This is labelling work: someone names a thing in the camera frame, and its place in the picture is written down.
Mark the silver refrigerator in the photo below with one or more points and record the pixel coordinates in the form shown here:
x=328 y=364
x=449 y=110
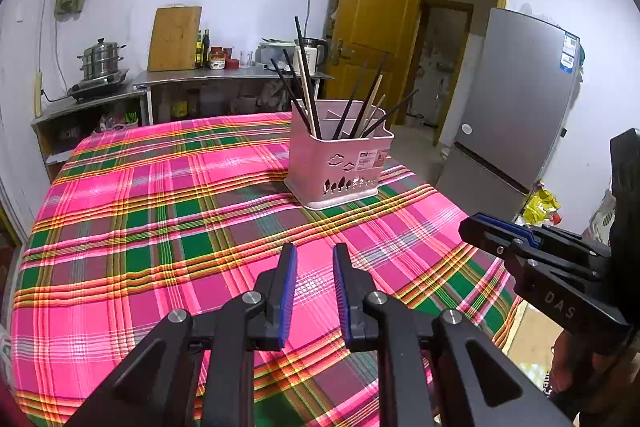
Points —
x=515 y=115

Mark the steel kitchen counter table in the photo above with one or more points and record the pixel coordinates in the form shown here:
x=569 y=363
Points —
x=195 y=93

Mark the pink utensil holder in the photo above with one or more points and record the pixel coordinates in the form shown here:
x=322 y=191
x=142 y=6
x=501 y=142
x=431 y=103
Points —
x=327 y=173

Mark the long black chopstick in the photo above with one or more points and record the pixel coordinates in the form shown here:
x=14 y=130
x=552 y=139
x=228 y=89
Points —
x=313 y=101

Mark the pink plaid tablecloth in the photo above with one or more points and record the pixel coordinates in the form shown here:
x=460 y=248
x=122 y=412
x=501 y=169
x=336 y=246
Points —
x=186 y=215

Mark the red lidded jar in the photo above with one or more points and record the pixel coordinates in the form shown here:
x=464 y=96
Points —
x=219 y=57

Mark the dark oil bottle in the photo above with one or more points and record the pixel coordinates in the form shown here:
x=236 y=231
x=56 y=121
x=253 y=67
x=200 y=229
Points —
x=205 y=49

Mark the wooden cutting board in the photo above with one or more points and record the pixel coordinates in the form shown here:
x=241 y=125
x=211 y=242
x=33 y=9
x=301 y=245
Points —
x=173 y=39

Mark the yellow wooden door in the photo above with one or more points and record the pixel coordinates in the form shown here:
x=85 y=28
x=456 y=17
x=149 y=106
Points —
x=372 y=39

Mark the black chopstick lone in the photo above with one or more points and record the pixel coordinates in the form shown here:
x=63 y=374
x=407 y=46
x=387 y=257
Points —
x=294 y=100

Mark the induction cooktop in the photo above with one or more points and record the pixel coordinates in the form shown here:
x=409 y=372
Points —
x=99 y=86

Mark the low steel shelf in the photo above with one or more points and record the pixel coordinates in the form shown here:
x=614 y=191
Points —
x=64 y=124

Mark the steel steamer pot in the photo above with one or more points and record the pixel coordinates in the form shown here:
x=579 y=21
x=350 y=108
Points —
x=101 y=59

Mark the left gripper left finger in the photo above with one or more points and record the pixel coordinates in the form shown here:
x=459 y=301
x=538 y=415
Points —
x=204 y=360

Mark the white electric kettle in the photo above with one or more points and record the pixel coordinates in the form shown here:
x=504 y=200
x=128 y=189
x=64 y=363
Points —
x=317 y=51

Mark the clear plastic container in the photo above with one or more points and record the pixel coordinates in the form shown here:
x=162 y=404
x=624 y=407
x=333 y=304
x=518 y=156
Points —
x=270 y=49

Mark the power strip on wall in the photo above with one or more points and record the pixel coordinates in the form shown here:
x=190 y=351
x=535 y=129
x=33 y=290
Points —
x=38 y=94

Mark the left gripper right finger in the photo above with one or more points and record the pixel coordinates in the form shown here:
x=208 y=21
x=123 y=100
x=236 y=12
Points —
x=433 y=369

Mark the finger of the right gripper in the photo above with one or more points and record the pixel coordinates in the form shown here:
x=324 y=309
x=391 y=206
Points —
x=505 y=226
x=493 y=240

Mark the person right hand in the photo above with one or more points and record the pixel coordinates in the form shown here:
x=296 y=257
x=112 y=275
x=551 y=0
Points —
x=576 y=372

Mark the pale wooden chopstick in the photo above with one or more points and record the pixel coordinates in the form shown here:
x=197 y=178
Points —
x=305 y=86

